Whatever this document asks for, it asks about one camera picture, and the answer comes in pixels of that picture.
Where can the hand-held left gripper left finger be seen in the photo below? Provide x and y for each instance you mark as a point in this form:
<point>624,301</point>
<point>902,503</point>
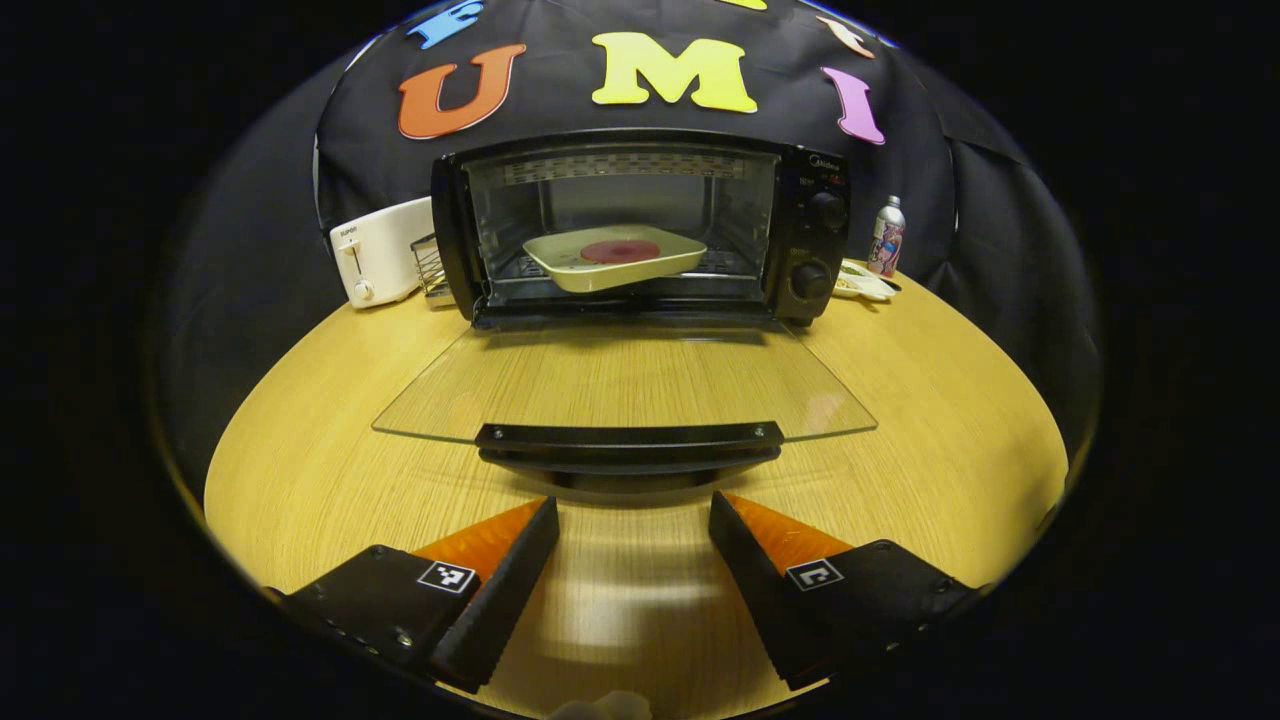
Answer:
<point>505,600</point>

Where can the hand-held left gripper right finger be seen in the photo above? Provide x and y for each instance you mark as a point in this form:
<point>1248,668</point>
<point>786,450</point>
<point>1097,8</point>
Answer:
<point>765,600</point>

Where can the white square food tray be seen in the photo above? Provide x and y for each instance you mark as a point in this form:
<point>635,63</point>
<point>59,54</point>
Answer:
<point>600,275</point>

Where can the pink ham slice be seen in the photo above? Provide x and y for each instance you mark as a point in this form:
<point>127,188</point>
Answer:
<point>620,251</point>

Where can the black electric oven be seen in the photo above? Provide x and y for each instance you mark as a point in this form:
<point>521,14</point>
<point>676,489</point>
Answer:
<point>810,180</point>

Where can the white divided snack dish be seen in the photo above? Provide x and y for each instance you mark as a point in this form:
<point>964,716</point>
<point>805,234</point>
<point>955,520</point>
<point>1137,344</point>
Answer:
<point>862,285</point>

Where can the white toaster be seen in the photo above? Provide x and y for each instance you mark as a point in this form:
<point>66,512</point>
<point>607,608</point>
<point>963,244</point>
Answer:
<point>385,250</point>

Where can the silver spray bottle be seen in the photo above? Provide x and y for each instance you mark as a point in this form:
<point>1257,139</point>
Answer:
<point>887,240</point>

